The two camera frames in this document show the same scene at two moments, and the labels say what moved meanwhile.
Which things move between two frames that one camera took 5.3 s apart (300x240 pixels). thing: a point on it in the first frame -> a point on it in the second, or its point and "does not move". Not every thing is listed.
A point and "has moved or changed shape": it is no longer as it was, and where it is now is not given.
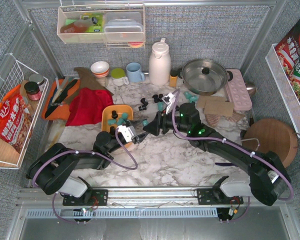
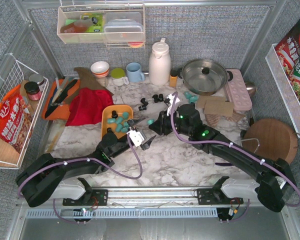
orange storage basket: [115, 115] does not move
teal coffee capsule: [111, 121] does not move
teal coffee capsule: [125, 115] does not move
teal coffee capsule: [160, 106] has moved or changed shape
